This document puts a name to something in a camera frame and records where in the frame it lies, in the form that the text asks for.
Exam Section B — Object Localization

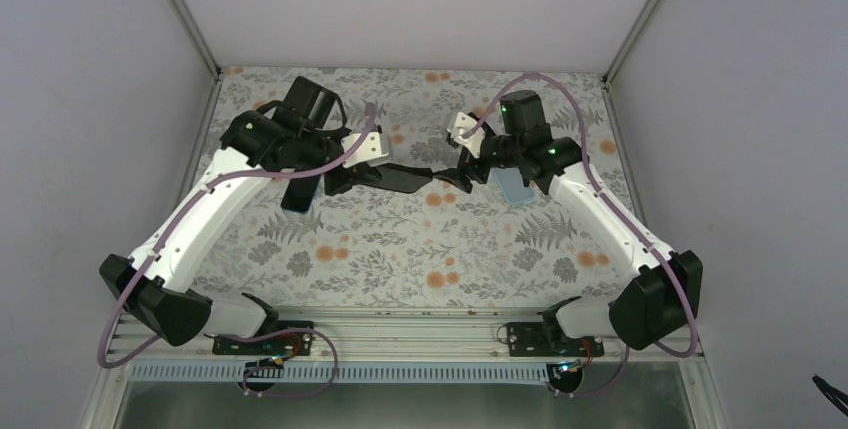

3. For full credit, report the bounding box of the light blue phone case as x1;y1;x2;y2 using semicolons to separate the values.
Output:
491;168;535;206

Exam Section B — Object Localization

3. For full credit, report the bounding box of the blue phone with black screen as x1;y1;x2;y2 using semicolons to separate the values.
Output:
280;176;322;214

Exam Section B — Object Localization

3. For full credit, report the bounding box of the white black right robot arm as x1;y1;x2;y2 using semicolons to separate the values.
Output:
446;90;703;356

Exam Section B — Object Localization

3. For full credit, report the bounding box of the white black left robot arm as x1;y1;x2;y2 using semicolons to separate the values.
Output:
99;77;380;354

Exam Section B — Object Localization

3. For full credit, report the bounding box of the floral patterned table mat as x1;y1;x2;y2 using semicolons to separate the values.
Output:
193;66;628;308

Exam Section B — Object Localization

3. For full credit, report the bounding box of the black object at corner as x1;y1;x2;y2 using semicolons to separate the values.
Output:
811;374;848;416

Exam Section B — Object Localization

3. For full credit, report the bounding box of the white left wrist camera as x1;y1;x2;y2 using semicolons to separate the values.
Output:
342;131;392;168

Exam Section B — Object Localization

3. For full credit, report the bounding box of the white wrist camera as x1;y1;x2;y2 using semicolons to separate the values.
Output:
342;131;392;168
447;112;486;158

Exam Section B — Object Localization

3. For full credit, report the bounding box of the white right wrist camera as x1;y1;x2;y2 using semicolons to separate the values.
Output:
447;112;486;158

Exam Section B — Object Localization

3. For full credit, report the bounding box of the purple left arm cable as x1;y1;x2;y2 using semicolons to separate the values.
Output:
96;102;380;401

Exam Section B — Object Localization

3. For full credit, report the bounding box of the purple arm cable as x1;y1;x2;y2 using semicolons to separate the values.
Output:
96;102;380;401
460;72;702;399

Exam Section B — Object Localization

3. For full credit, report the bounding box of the aluminium mounting rail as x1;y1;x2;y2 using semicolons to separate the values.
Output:
107;309;705;364

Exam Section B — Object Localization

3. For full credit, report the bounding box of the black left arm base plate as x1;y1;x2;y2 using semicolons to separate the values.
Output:
212;320;314;358

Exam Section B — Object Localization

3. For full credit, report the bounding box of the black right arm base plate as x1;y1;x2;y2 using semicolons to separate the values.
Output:
504;322;605;358

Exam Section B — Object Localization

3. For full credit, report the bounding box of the slotted grey cable duct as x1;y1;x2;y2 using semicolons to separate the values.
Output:
128;360;553;385

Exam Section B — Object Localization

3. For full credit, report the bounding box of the right aluminium frame post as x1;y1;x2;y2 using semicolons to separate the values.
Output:
603;0;662;89

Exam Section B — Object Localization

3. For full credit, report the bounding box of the aluminium frame post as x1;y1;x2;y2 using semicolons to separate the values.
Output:
603;0;662;89
168;0;221;79

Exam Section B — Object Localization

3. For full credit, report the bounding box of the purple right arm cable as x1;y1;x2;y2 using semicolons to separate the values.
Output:
460;72;702;399

